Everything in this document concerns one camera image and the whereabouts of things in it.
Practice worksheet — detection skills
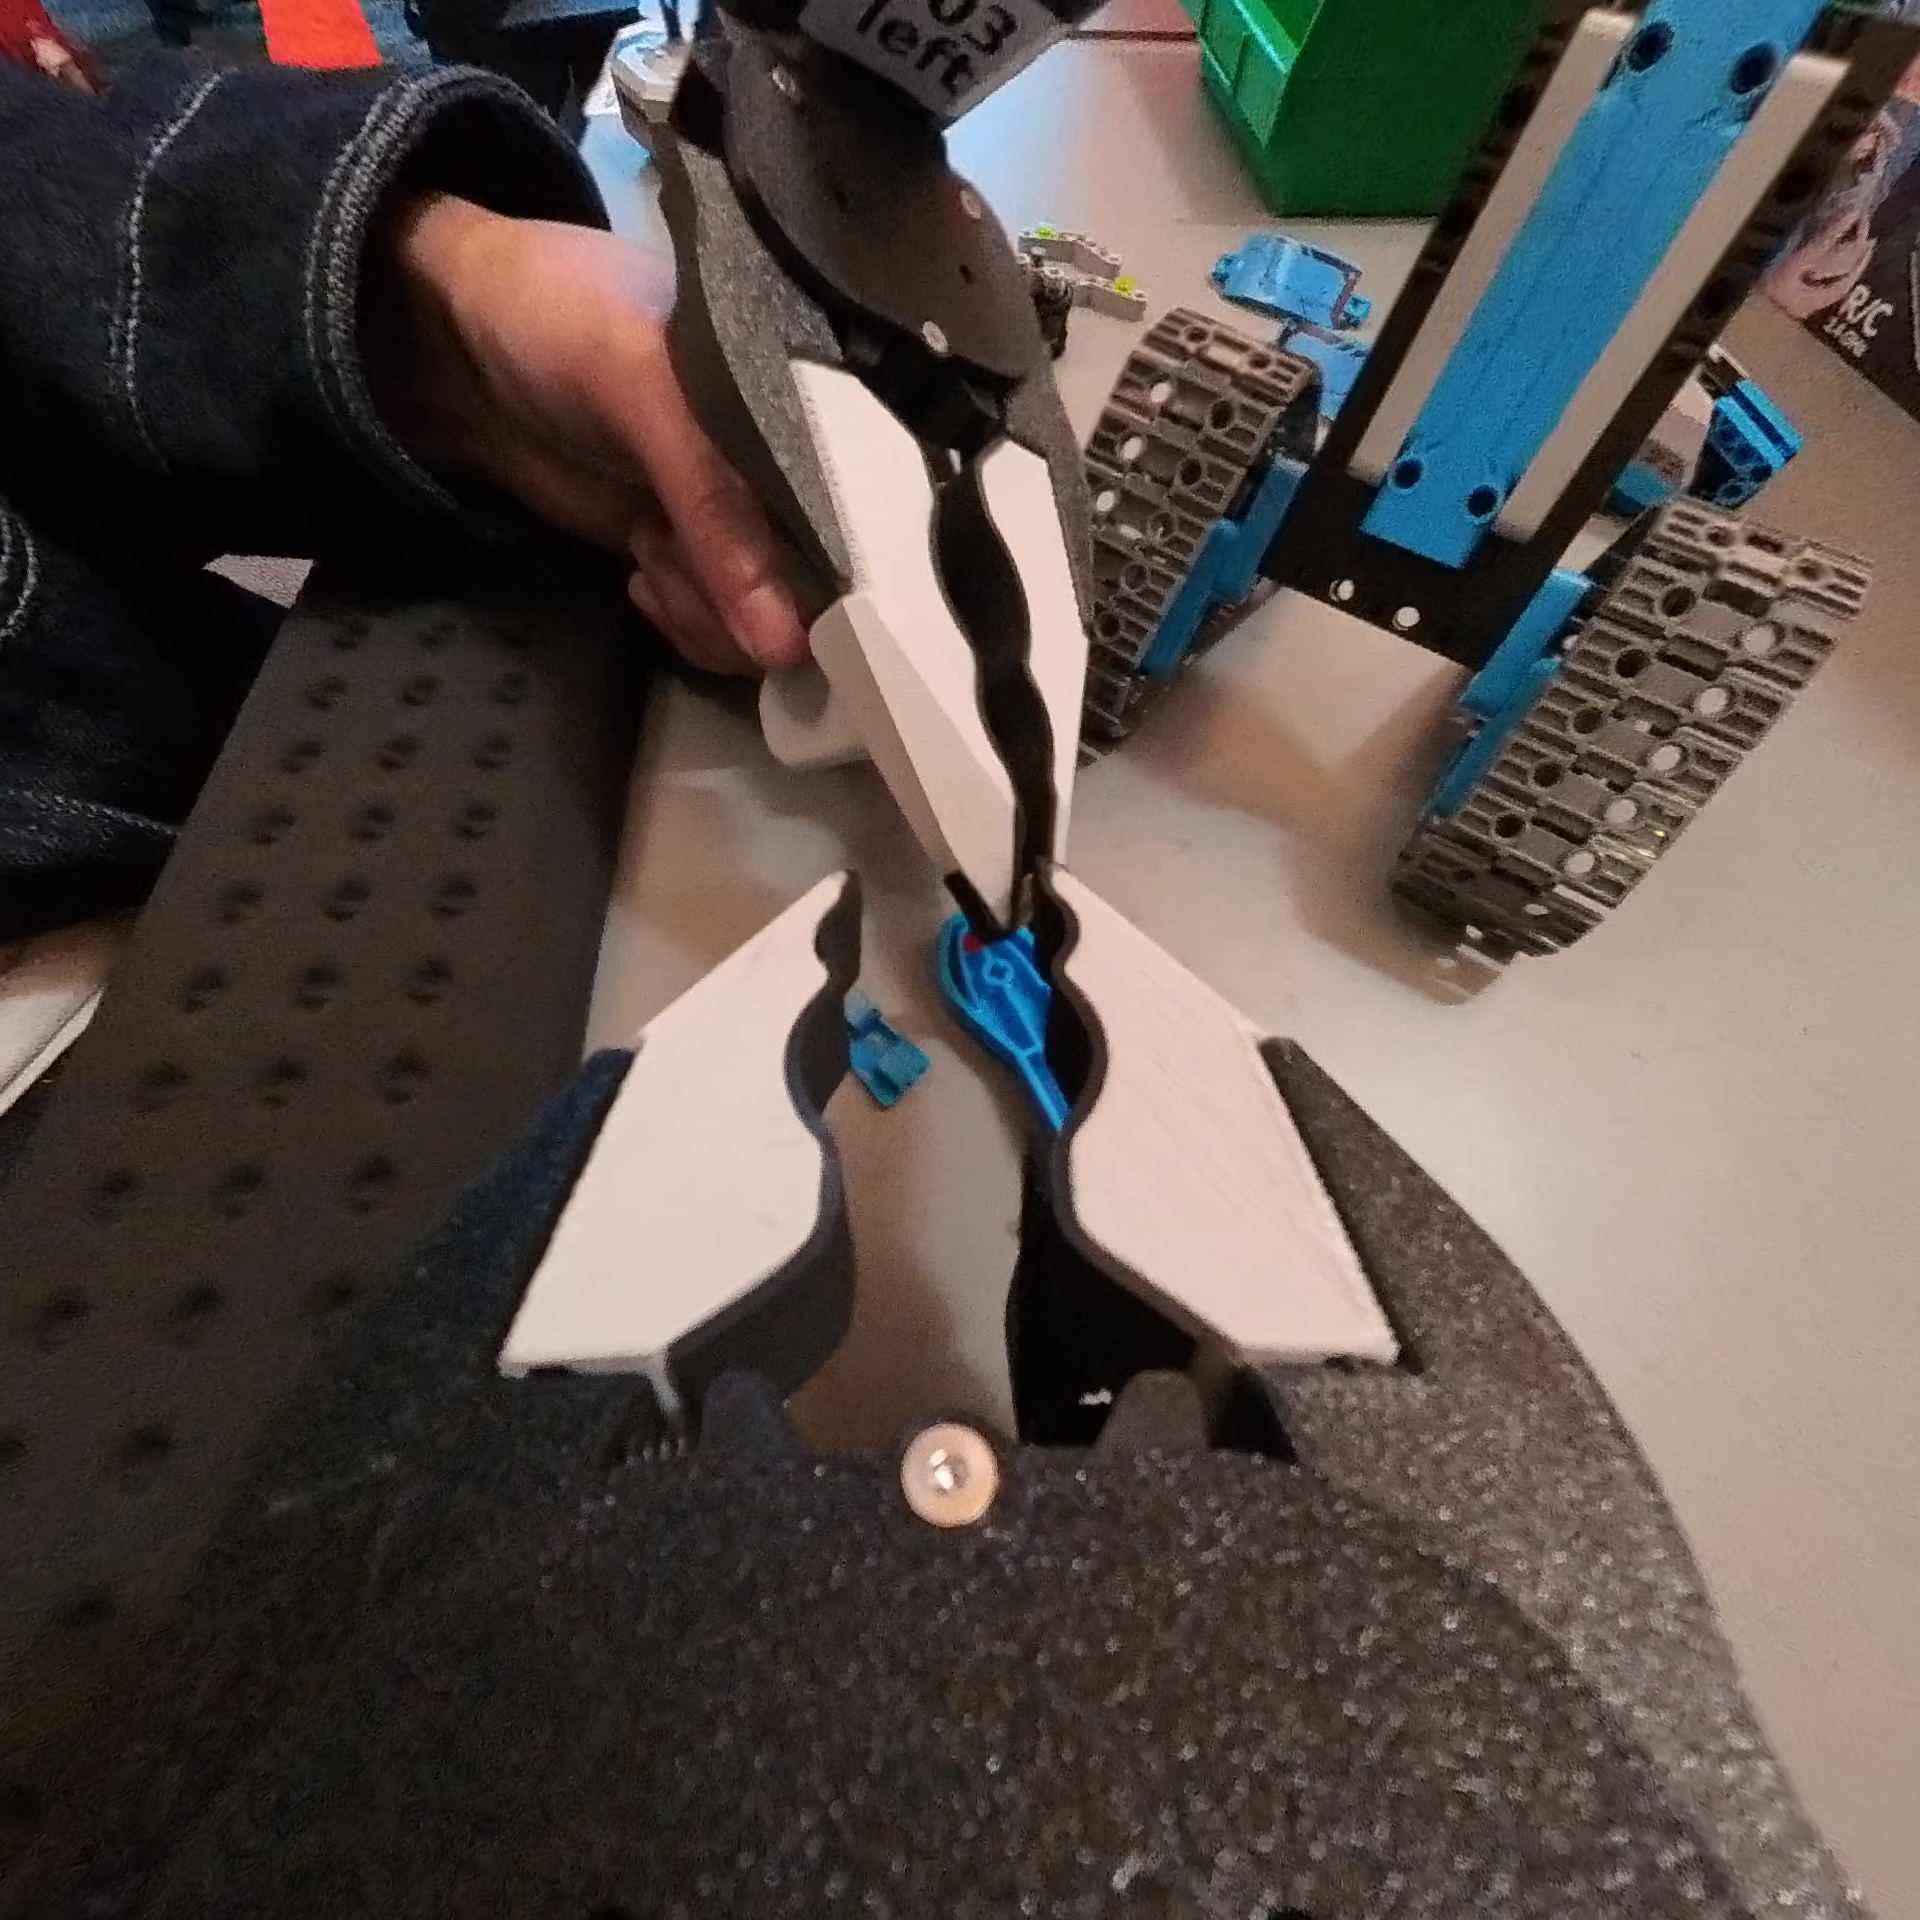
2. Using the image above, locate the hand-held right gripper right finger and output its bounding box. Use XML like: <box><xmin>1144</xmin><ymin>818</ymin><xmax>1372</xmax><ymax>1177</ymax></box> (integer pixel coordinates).
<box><xmin>1042</xmin><ymin>867</ymin><xmax>1408</xmax><ymax>1377</ymax></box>

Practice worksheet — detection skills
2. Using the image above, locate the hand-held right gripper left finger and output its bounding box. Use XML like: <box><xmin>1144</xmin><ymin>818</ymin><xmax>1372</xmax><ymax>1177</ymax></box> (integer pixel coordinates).
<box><xmin>499</xmin><ymin>873</ymin><xmax>861</xmax><ymax>1408</ymax></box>

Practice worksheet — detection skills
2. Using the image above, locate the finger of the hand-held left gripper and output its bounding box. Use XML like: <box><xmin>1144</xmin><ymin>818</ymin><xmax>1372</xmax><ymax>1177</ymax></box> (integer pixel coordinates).
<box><xmin>757</xmin><ymin>357</ymin><xmax>1057</xmax><ymax>923</ymax></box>
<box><xmin>971</xmin><ymin>449</ymin><xmax>1092</xmax><ymax>923</ymax></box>

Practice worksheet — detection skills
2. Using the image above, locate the blue long brick piece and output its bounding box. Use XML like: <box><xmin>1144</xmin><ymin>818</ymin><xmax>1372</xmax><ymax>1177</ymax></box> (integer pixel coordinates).
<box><xmin>936</xmin><ymin>912</ymin><xmax>1077</xmax><ymax>1136</ymax></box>

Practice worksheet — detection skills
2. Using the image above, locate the blue grey tracked toy robot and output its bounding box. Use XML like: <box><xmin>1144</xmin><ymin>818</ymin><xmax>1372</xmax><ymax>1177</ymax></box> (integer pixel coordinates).
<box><xmin>1072</xmin><ymin>0</ymin><xmax>1881</xmax><ymax>1004</ymax></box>

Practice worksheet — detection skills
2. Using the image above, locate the person's left forearm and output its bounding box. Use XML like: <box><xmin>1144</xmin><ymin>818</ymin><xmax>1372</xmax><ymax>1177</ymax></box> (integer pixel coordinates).
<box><xmin>0</xmin><ymin>53</ymin><xmax>617</xmax><ymax>601</ymax></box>

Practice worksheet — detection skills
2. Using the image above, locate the grey desk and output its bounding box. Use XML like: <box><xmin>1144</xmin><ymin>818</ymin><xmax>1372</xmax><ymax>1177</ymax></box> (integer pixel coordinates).
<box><xmin>576</xmin><ymin>37</ymin><xmax>1920</xmax><ymax>1920</ymax></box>

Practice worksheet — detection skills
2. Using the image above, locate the person's left hand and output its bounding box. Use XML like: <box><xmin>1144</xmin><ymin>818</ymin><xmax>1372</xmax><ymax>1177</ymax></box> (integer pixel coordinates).
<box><xmin>386</xmin><ymin>198</ymin><xmax>826</xmax><ymax>681</ymax></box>

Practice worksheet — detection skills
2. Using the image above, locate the white grey toy module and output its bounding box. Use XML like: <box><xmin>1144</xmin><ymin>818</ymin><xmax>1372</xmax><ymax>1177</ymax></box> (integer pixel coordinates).
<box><xmin>612</xmin><ymin>32</ymin><xmax>701</xmax><ymax>147</ymax></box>

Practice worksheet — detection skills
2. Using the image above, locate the small grey toy part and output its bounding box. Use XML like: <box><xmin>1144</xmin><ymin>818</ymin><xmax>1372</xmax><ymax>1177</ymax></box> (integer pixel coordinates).
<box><xmin>1017</xmin><ymin>222</ymin><xmax>1153</xmax><ymax>357</ymax></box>

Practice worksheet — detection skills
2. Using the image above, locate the small blue plastic piece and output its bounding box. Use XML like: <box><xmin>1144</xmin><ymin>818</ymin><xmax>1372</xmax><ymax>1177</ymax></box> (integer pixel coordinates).
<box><xmin>843</xmin><ymin>994</ymin><xmax>936</xmax><ymax>1115</ymax></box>

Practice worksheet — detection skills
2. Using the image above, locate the black dimpled mat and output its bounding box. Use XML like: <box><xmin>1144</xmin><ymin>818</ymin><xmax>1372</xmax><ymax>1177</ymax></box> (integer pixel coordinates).
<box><xmin>0</xmin><ymin>597</ymin><xmax>650</xmax><ymax>1920</ymax></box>

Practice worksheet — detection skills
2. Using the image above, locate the blue flat plastic piece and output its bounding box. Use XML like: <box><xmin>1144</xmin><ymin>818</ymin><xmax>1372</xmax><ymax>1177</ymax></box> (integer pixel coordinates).
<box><xmin>1212</xmin><ymin>235</ymin><xmax>1377</xmax><ymax>336</ymax></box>

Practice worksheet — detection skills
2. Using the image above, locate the green plastic bin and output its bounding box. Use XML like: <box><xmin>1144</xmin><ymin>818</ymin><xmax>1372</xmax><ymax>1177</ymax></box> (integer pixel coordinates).
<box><xmin>1178</xmin><ymin>0</ymin><xmax>1565</xmax><ymax>222</ymax></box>

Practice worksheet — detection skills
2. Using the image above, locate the person's white shirt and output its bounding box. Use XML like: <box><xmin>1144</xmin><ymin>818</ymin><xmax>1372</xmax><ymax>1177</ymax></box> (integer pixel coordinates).
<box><xmin>0</xmin><ymin>931</ymin><xmax>109</xmax><ymax>1115</ymax></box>

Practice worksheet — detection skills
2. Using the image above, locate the person's denim jacket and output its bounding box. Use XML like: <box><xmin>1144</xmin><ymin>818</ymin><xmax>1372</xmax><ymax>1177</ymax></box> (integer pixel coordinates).
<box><xmin>0</xmin><ymin>507</ymin><xmax>302</xmax><ymax>923</ymax></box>

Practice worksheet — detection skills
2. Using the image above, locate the dark printed toy kit box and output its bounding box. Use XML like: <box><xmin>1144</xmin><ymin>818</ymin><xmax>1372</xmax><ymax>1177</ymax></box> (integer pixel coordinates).
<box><xmin>1763</xmin><ymin>90</ymin><xmax>1920</xmax><ymax>379</ymax></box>

